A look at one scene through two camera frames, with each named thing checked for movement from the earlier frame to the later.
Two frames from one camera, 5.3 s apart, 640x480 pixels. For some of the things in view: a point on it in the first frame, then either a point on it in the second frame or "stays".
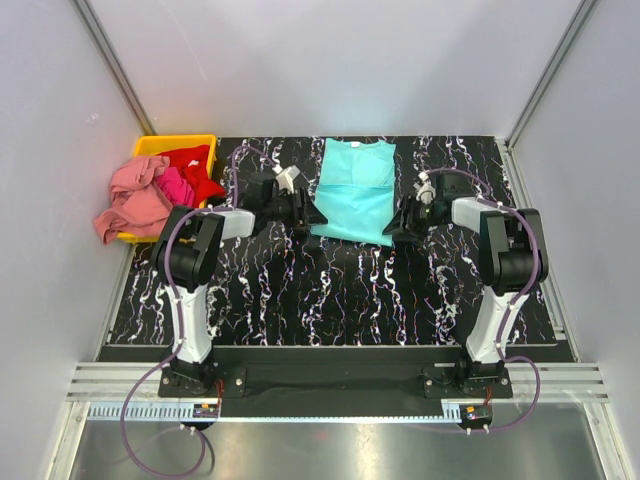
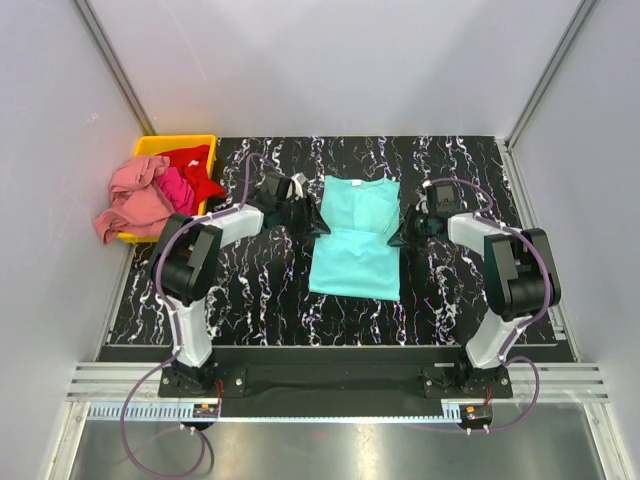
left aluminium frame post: [102, 43] stays
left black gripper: [300, 206] stays
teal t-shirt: [356, 190] to [355, 259]
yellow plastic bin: [155, 145] stays
